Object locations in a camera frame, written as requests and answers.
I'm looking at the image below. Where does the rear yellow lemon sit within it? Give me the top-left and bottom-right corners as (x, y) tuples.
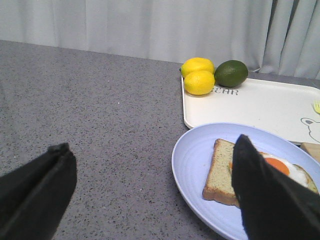
(180, 57), (215, 78)

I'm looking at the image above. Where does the yellow plastic fork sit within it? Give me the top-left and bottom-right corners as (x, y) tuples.
(312, 100), (320, 114)

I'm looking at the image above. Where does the green lime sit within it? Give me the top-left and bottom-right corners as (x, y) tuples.
(214, 60), (249, 88)

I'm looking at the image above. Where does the light blue round plate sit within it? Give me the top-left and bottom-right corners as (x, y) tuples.
(171, 123), (320, 240)

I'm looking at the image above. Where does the yellow lemon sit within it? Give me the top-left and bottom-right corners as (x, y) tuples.
(183, 70), (216, 96)
(180, 57), (215, 78)

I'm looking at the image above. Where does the front yellow lemon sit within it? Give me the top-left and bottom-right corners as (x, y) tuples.
(183, 70), (216, 96)

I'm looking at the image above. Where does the fried egg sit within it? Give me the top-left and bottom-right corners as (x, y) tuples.
(228, 151), (316, 189)

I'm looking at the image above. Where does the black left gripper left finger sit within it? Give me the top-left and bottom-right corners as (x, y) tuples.
(0, 143), (77, 240)

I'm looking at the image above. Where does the white bear tray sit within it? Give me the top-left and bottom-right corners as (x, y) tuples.
(182, 78), (320, 144)

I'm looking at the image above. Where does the wooden cutting board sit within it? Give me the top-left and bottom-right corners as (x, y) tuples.
(300, 142), (320, 162)

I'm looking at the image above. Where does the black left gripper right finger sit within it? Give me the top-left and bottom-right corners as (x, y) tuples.
(231, 134), (320, 240)

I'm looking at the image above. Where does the grey curtain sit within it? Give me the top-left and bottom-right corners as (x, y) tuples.
(0, 0), (320, 80)

